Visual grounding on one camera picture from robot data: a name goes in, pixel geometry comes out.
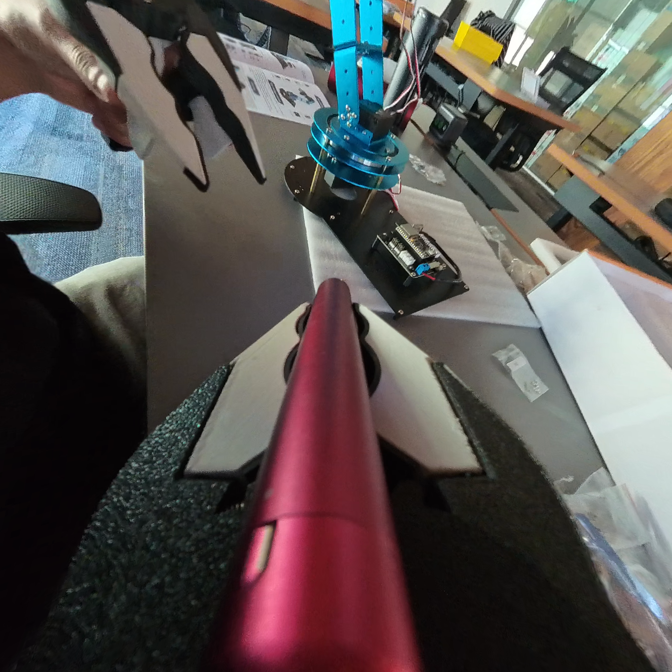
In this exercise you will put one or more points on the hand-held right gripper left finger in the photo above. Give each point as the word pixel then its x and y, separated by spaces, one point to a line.
pixel 236 414

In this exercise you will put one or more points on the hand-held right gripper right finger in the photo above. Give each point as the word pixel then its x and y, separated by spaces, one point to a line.
pixel 414 409

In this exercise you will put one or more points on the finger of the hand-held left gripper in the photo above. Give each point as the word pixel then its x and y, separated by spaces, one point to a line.
pixel 152 105
pixel 225 89

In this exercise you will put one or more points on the red electric screwdriver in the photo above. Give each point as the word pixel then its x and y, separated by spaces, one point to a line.
pixel 315 498

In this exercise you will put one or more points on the blue toy robot arm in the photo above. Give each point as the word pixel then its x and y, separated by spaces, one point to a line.
pixel 357 141

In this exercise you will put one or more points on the wooden office desk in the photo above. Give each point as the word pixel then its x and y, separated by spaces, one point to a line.
pixel 603 183
pixel 504 89

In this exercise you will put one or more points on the person's left hand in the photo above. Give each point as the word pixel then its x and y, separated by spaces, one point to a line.
pixel 63 63

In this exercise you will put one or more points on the printed instruction booklet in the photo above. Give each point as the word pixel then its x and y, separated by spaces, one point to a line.
pixel 283 89

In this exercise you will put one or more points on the small clear screw bag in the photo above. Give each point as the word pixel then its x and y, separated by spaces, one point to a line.
pixel 519 370

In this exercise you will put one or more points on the white foam sheet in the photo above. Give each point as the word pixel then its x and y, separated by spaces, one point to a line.
pixel 472 294

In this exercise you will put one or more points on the black chair armrest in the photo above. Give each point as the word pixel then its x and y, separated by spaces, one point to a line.
pixel 47 202

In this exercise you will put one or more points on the person's beige pants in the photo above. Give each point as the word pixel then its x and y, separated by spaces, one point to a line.
pixel 115 315

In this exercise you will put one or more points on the crumpled clear plastic bag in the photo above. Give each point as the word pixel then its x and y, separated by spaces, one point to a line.
pixel 428 168
pixel 517 273

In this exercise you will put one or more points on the person's black top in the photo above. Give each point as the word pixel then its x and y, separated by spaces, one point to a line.
pixel 42 420

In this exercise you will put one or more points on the black cylinder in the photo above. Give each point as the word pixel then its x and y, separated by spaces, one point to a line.
pixel 420 47

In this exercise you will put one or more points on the white box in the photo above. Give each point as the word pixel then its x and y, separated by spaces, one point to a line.
pixel 603 341

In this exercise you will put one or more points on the clear bag white label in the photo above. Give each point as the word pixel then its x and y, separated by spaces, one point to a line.
pixel 593 504

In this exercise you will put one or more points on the small black device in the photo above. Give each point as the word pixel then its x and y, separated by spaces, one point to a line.
pixel 449 123

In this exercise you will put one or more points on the black flat panel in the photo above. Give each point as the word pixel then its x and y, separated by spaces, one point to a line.
pixel 483 183

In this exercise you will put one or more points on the yellow box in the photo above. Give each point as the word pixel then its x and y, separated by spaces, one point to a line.
pixel 477 42

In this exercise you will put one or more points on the white paper card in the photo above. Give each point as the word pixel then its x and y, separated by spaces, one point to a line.
pixel 530 84

